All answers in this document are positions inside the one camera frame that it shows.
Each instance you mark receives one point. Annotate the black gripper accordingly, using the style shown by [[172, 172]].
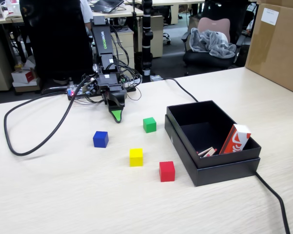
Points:
[[107, 81]]

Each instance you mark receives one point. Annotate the green cube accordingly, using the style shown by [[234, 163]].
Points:
[[149, 124]]

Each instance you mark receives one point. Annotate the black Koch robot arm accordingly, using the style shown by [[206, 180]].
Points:
[[101, 36]]

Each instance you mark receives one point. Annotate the blue cube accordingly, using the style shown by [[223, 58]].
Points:
[[100, 139]]

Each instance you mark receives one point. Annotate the yellow cube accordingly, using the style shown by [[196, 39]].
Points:
[[136, 157]]

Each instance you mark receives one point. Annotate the red cube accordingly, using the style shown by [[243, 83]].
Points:
[[166, 171]]

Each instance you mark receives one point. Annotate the white power strip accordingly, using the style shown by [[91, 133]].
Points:
[[134, 80]]

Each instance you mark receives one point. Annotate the controller board with red LED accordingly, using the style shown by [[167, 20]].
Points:
[[74, 91]]

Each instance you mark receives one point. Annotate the black segmented pole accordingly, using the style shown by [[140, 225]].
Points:
[[146, 36]]

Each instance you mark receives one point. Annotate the beige side cabinet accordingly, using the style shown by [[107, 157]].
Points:
[[157, 36]]

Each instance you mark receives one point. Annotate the black high-back office chair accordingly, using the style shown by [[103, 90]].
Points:
[[58, 36]]

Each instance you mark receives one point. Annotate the white and red small box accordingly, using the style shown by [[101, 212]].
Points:
[[24, 76]]

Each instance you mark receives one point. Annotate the red-tipped wooden match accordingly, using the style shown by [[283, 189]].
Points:
[[209, 152], [205, 150]]

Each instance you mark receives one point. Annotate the seated person in white shirt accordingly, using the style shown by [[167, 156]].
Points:
[[86, 11]]

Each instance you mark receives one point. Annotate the black laptop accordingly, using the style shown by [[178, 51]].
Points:
[[106, 5]]

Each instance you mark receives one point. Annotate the grey blanket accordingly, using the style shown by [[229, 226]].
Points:
[[215, 41]]

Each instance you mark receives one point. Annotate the black open box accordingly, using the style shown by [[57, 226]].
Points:
[[224, 174], [224, 159]]

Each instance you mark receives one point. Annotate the red and white matchbox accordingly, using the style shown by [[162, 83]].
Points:
[[235, 140]]

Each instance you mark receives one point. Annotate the pink office chair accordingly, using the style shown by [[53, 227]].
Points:
[[213, 24]]

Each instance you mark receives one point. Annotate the large cardboard box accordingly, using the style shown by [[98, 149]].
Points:
[[276, 48]]

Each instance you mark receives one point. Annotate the white shipping label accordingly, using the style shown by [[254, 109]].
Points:
[[270, 16]]

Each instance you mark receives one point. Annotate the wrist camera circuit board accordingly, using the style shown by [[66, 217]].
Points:
[[89, 88]]

